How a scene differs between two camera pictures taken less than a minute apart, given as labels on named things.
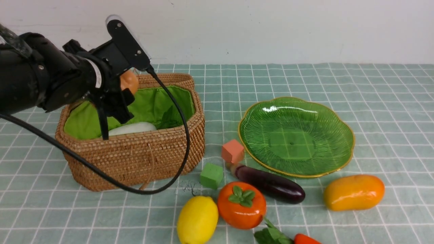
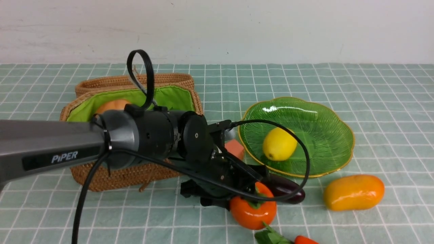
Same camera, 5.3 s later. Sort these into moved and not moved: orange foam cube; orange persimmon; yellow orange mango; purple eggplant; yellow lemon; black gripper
Moved: black gripper; orange persimmon; yellow lemon
Not moved: purple eggplant; yellow orange mango; orange foam cube
